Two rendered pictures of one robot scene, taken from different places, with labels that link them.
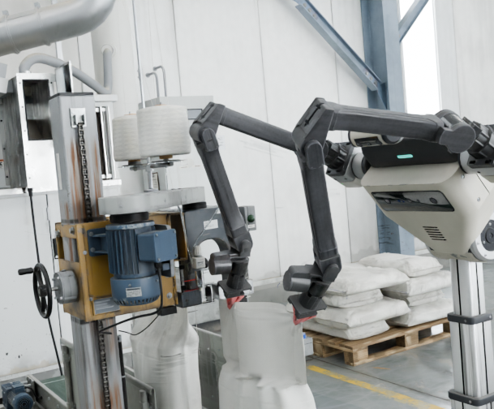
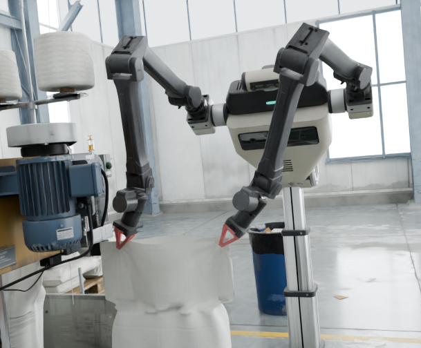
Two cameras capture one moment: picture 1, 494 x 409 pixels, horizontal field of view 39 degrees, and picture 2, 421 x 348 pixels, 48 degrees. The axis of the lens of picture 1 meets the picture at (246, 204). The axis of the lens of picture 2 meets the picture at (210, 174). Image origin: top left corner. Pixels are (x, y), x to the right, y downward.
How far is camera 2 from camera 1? 1.20 m
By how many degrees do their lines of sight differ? 39
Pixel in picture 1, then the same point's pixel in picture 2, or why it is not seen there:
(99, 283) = not seen: outside the picture
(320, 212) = (286, 131)
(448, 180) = (324, 117)
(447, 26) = not seen: hidden behind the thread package
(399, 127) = (343, 61)
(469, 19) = not seen: hidden behind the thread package
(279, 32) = not seen: outside the picture
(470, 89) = (86, 110)
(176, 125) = (88, 54)
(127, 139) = (0, 73)
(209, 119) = (137, 49)
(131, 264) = (60, 201)
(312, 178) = (294, 98)
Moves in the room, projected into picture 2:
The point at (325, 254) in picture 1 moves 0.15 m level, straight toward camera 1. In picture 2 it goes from (276, 172) to (314, 172)
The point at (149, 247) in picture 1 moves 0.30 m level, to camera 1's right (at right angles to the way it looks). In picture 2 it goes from (88, 179) to (180, 168)
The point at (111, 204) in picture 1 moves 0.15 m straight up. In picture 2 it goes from (40, 130) to (33, 70)
